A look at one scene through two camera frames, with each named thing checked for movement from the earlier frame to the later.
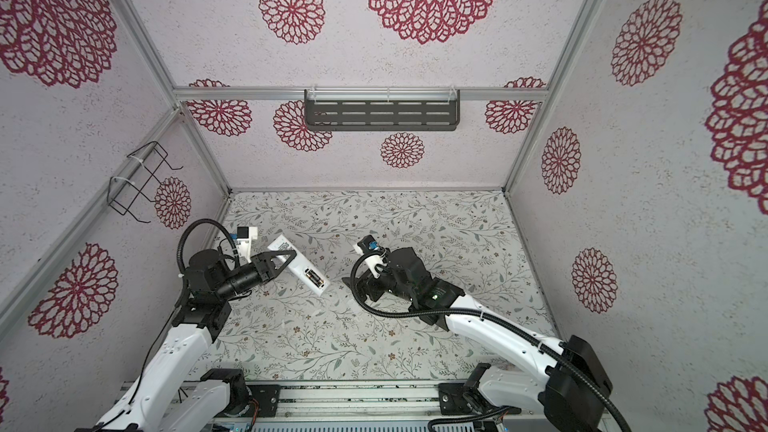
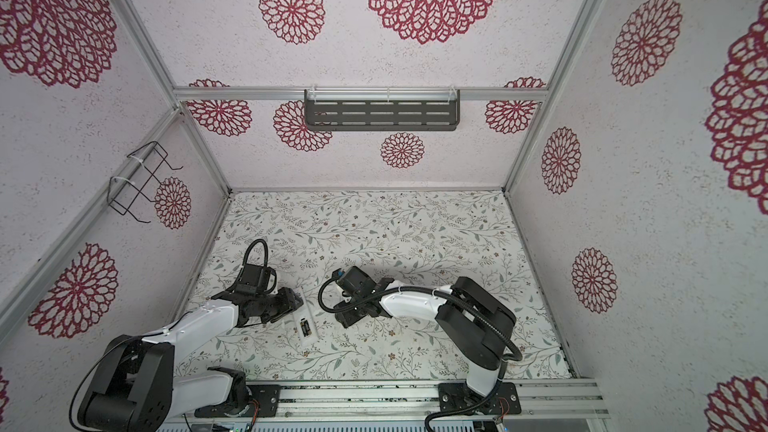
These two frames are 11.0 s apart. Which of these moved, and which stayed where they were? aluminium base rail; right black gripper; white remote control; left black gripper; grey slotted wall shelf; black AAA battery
Moved: black AAA battery; white remote control; left black gripper; right black gripper
Stayed: aluminium base rail; grey slotted wall shelf
